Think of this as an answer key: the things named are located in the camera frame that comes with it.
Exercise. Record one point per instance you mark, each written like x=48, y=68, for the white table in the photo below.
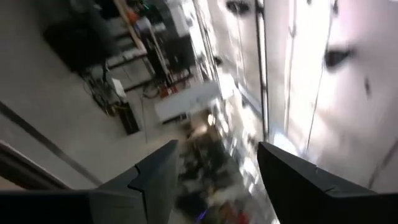
x=186, y=101

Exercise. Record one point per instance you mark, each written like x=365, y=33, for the small white box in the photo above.
x=118, y=88

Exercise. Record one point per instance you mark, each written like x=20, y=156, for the black vertical pole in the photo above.
x=261, y=68

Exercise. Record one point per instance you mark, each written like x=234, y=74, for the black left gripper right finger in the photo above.
x=304, y=196

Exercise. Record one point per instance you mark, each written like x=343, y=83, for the black equipment rack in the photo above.
x=174, y=37

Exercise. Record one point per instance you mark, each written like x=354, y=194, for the black office chair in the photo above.
x=77, y=40

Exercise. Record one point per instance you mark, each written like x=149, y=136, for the wooden plank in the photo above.
x=130, y=26

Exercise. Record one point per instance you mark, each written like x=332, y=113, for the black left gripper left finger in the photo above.
x=130, y=202

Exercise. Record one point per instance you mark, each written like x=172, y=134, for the black box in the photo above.
x=130, y=119

